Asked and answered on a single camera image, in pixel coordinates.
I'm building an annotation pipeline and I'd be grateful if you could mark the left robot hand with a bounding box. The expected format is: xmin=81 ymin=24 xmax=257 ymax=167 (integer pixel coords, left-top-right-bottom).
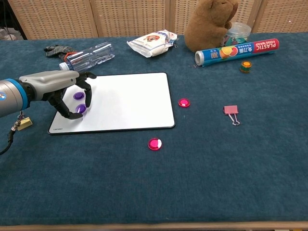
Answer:
xmin=19 ymin=70 xmax=97 ymax=120

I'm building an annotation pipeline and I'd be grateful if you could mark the white board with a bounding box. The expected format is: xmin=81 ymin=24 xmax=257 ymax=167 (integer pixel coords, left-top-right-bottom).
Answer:
xmin=47 ymin=72 xmax=176 ymax=135

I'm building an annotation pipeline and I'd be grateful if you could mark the grey knit glove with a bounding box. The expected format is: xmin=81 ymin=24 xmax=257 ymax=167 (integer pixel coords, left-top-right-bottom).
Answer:
xmin=43 ymin=45 xmax=79 ymax=61

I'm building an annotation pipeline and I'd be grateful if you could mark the clear plastic bottle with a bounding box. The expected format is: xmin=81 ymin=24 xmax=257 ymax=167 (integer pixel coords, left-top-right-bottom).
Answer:
xmin=59 ymin=41 xmax=116 ymax=73

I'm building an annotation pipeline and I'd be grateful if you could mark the yellow binder clip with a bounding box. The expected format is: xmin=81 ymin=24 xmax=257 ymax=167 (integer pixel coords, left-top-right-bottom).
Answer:
xmin=16 ymin=116 xmax=33 ymax=131

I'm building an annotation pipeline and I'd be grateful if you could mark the wicker folding screen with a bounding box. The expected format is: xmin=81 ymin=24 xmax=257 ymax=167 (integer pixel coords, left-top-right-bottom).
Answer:
xmin=7 ymin=0 xmax=308 ymax=40

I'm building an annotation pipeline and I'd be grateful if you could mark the white food bag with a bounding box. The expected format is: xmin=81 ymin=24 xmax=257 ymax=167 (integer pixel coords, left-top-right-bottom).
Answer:
xmin=127 ymin=29 xmax=178 ymax=58

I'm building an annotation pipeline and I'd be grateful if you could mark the brown plush toy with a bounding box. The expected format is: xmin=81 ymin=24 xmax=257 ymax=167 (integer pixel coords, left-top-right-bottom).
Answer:
xmin=184 ymin=0 xmax=239 ymax=53

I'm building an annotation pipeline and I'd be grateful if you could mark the pink binder clip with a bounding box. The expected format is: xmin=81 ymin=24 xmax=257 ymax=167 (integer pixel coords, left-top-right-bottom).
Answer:
xmin=223 ymin=105 xmax=241 ymax=126

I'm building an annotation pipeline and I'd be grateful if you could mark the blue plastic wrap roll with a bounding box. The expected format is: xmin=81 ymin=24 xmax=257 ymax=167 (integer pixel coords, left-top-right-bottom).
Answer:
xmin=194 ymin=38 xmax=280 ymax=68

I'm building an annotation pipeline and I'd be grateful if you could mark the teal table cloth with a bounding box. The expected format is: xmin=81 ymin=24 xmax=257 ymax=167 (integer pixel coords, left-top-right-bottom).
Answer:
xmin=0 ymin=32 xmax=308 ymax=227

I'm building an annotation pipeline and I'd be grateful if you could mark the clear plastic jar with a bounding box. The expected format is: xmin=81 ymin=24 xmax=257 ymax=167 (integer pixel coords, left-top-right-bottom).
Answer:
xmin=220 ymin=22 xmax=252 ymax=47

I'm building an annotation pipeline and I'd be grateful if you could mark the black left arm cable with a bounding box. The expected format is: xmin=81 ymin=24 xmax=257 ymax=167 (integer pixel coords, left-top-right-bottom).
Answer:
xmin=0 ymin=112 xmax=25 ymax=156

